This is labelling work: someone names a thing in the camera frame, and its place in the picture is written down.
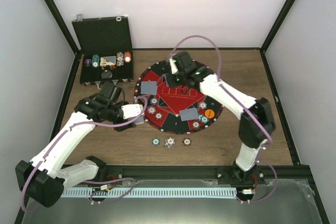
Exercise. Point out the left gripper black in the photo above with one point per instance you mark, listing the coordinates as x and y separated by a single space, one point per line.
122 128

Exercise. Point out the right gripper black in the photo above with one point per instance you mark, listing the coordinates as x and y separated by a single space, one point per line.
171 83

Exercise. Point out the blue card seat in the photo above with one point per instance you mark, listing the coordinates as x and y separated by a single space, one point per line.
149 87
189 114

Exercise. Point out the blue card bottom seat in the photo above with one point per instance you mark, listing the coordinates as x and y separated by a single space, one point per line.
189 114

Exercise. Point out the green poker chip stack table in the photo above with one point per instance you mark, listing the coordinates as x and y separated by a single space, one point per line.
156 141

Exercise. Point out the orange round button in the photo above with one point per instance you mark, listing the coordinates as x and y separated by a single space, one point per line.
209 113

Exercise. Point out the brown poker chip stack table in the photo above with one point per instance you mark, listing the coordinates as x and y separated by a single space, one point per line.
186 142

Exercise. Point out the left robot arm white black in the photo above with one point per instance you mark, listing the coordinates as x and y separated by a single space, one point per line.
44 179

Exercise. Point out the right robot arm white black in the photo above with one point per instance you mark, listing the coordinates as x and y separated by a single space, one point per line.
256 120

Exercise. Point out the round red black poker mat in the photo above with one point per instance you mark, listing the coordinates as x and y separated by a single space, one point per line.
172 100

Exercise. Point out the clear dealer button in case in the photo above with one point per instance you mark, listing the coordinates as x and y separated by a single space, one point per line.
106 74

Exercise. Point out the orange chips in case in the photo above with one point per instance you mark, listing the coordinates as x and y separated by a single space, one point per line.
127 57

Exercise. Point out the blue white chips in case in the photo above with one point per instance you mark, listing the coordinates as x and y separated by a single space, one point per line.
120 59

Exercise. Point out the card deck in case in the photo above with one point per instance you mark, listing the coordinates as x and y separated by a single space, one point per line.
108 61

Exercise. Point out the green chip stack in case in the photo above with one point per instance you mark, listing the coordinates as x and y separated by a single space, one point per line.
95 61

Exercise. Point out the purple chip stack in case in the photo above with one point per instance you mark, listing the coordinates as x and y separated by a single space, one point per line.
87 62

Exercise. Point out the black poker case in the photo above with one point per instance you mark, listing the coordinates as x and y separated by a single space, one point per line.
104 37

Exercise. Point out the metal sheet front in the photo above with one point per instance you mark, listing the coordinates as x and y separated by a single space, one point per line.
282 201

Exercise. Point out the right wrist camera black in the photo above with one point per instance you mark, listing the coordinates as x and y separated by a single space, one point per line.
184 62

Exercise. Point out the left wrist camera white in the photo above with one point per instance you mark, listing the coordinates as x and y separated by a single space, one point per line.
131 110

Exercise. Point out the silver case handle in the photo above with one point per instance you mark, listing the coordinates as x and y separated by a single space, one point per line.
98 85

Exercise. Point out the light blue slotted cable duct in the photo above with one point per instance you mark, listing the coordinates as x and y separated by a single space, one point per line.
208 192

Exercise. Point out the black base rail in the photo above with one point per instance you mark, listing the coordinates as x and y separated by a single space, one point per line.
223 174

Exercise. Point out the black aluminium frame post left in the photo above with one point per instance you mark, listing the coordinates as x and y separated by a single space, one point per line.
61 24

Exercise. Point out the black aluminium frame post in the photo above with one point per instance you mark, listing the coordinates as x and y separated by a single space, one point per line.
277 24
61 24

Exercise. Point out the black aluminium frame post right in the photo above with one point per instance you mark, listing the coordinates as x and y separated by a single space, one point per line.
277 24

